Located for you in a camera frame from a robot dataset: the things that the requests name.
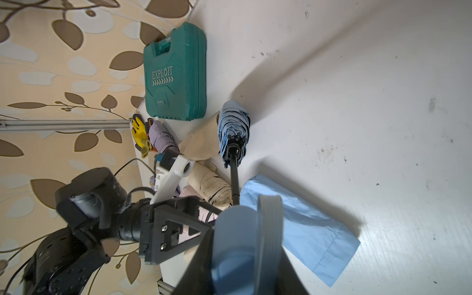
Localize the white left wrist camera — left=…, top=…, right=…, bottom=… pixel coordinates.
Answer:
left=150, top=155, right=195, bottom=204

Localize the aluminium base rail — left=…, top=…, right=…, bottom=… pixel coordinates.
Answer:
left=157, top=280, right=175, bottom=295

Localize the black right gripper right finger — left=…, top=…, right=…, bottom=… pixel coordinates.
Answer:
left=275, top=249, right=309, bottom=295

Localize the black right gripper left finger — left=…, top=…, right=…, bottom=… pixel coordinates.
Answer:
left=172, top=229, right=215, bottom=295

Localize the yellow black work glove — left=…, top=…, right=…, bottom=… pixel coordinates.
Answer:
left=131, top=114, right=152, bottom=159

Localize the green plastic tool case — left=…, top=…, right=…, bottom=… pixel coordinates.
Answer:
left=143, top=22, right=207, bottom=121

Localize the light blue umbrella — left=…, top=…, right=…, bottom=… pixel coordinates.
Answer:
left=209, top=100, right=285, bottom=295

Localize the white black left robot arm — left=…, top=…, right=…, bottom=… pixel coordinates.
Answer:
left=18, top=167, right=220, bottom=295

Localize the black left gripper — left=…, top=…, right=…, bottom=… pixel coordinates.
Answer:
left=118, top=196, right=221, bottom=265

